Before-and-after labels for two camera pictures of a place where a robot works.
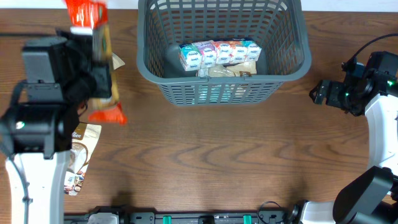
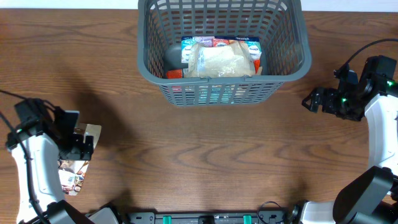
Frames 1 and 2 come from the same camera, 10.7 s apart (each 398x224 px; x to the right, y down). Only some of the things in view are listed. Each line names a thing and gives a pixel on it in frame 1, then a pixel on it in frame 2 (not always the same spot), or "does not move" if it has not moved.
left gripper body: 101,79 → 76,147
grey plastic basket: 280,25 does not move
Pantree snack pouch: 84,139 does not move
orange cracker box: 91,17 → 175,74
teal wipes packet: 214,94 does not move
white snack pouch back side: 117,62 → 227,60
